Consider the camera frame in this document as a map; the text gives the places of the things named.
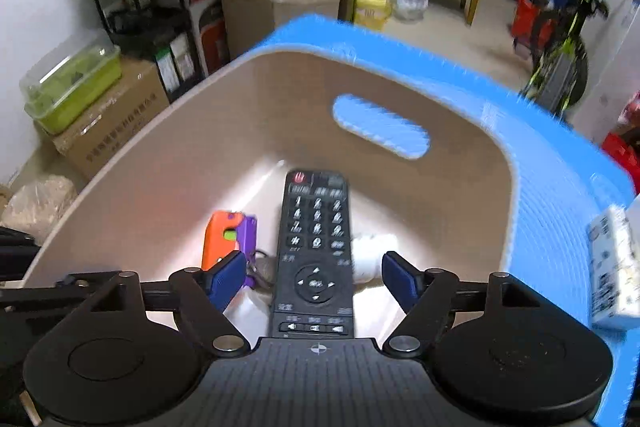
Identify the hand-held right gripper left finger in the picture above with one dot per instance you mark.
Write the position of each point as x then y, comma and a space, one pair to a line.
227, 277

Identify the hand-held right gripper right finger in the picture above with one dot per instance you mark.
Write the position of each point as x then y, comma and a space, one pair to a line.
400, 282

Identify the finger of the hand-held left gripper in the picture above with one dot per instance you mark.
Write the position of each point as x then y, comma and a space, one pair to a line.
45, 293
17, 252

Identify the white pill bottle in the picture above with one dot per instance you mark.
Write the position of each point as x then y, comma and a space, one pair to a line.
372, 252

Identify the orange and purple toy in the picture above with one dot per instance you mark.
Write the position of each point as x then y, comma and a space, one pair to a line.
220, 237

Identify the black remote control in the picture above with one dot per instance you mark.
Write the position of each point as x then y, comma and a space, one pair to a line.
315, 227

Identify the beige plastic basket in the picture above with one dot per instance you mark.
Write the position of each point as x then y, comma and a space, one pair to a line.
250, 132

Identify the clear bag of grain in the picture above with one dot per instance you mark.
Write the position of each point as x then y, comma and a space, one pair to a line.
35, 207

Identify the brown cardboard box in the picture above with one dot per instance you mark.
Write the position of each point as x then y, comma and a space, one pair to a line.
115, 127

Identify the green container with clear lid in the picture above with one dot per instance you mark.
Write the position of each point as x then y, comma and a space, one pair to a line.
75, 97

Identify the blue silicone mat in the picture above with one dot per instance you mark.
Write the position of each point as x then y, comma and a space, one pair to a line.
550, 207

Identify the white tissue pack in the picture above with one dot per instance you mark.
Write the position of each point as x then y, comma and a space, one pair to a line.
615, 272

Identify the red and white appliance box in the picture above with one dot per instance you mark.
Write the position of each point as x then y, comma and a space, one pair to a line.
212, 37

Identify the red bag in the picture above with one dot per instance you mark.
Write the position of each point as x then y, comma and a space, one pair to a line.
622, 157

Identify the green and black bicycle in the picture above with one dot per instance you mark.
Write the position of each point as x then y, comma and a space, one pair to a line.
560, 72

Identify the black shelf rack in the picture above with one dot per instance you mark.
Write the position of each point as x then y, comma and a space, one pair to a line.
135, 14

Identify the large wrapped cardboard box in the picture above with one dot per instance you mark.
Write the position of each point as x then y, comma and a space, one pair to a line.
300, 14

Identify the yellow plastic jug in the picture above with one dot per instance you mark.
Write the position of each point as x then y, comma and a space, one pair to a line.
372, 7

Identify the red bucket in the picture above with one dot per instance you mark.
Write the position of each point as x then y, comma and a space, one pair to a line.
530, 17

